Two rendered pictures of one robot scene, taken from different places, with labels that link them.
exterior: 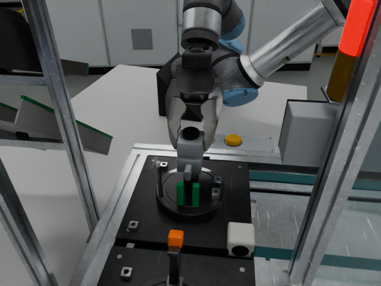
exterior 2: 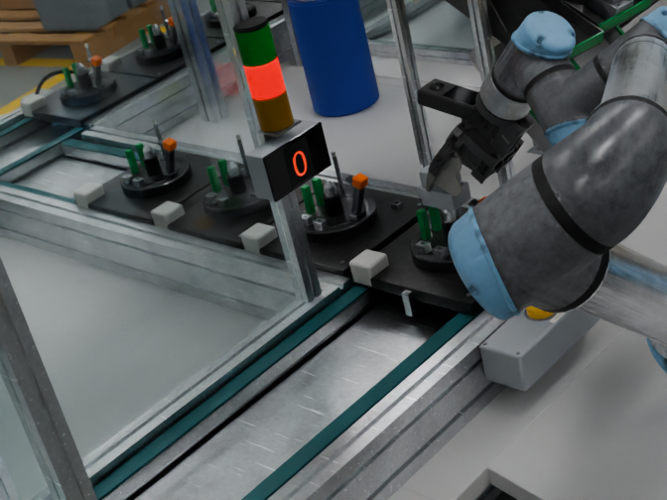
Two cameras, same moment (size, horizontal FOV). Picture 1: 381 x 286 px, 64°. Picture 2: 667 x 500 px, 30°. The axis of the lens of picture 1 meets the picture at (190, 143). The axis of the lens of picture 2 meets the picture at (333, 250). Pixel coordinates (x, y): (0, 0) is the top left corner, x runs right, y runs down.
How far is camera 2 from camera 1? 2.07 m
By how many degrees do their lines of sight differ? 103
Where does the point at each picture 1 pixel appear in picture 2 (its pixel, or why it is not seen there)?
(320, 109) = (294, 130)
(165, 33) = not seen: outside the picture
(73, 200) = not seen: hidden behind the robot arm
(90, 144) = (543, 146)
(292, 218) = (381, 351)
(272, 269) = (329, 285)
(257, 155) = (486, 325)
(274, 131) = (636, 475)
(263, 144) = (508, 339)
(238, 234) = (366, 255)
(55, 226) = not seen: hidden behind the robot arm
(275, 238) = (371, 328)
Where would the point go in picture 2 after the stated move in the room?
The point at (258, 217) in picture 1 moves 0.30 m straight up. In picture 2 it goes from (409, 326) to (368, 149)
